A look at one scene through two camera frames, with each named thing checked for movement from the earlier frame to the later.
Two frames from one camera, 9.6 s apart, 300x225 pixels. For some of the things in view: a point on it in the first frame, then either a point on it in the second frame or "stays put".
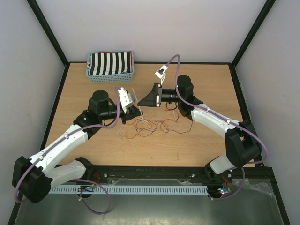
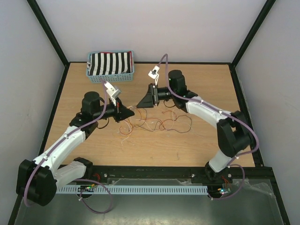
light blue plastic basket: x=110 y=78 stays put
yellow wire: x=150 y=127 → x=137 y=119
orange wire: x=153 y=121 → x=131 y=123
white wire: x=153 y=126 → x=175 y=115
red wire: x=136 y=128 → x=168 y=110
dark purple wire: x=161 y=127 → x=169 y=129
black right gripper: x=153 y=99 stays put
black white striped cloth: x=110 y=63 stays put
